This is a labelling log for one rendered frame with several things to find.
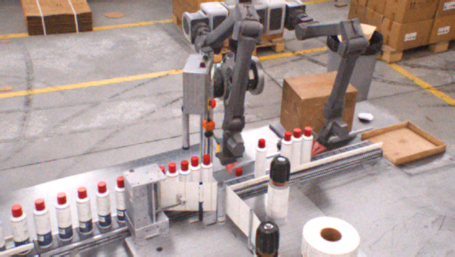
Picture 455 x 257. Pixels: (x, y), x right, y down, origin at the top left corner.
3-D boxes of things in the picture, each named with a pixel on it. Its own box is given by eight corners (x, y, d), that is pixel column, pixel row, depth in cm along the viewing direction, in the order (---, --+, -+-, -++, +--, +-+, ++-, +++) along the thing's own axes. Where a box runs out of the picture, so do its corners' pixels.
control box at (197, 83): (183, 114, 240) (182, 71, 231) (190, 94, 255) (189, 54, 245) (207, 115, 239) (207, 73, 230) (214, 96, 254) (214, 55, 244)
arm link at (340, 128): (340, 102, 277) (323, 106, 275) (353, 112, 268) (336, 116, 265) (339, 125, 283) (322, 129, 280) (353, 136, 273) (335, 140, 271)
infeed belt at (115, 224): (39, 262, 232) (38, 254, 229) (34, 248, 238) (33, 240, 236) (379, 155, 298) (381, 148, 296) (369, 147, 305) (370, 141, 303)
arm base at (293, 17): (301, 27, 295) (304, 3, 289) (309, 33, 289) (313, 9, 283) (286, 29, 293) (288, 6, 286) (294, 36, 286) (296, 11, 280)
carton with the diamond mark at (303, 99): (296, 145, 303) (301, 98, 289) (279, 122, 322) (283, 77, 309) (351, 137, 311) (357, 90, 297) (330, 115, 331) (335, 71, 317)
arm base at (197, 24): (207, 41, 279) (207, 16, 273) (214, 47, 272) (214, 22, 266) (190, 43, 276) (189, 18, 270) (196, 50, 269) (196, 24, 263)
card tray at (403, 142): (396, 165, 293) (396, 158, 291) (360, 139, 313) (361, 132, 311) (445, 150, 305) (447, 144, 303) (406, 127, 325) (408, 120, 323)
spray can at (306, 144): (302, 169, 279) (306, 132, 269) (296, 163, 283) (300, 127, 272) (312, 167, 281) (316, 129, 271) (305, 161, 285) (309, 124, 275)
